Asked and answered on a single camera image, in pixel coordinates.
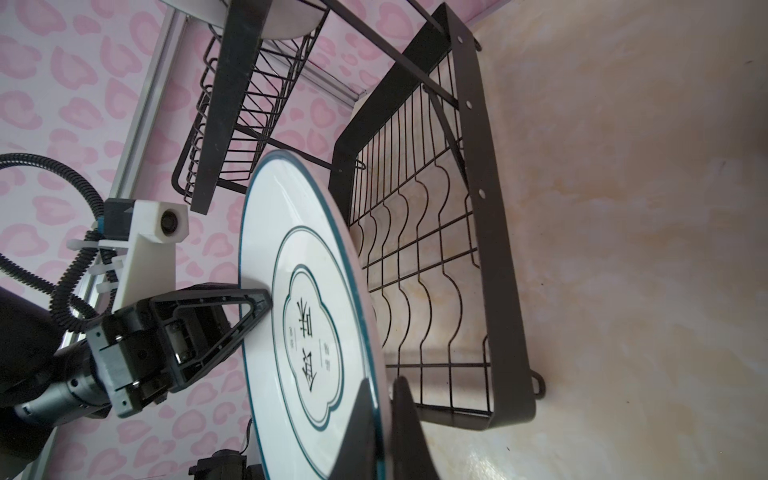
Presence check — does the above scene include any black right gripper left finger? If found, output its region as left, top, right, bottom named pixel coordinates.
left=329, top=379, right=377, bottom=480

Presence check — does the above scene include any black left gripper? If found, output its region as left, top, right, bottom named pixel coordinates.
left=11, top=284, right=274, bottom=430

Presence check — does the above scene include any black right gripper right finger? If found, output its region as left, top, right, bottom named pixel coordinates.
left=391, top=377, right=439, bottom=480

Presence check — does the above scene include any white plate quatrefoil emblem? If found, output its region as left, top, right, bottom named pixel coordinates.
left=238, top=150, right=391, bottom=479

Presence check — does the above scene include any dark green rim plate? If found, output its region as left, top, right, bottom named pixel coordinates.
left=165, top=0, right=326, bottom=40

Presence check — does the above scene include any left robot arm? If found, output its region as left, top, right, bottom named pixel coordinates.
left=1, top=283, right=272, bottom=477

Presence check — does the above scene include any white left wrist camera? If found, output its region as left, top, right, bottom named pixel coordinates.
left=99, top=198, right=189, bottom=310

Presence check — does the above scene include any black wire dish rack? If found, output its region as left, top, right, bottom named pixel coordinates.
left=171, top=1, right=546, bottom=430

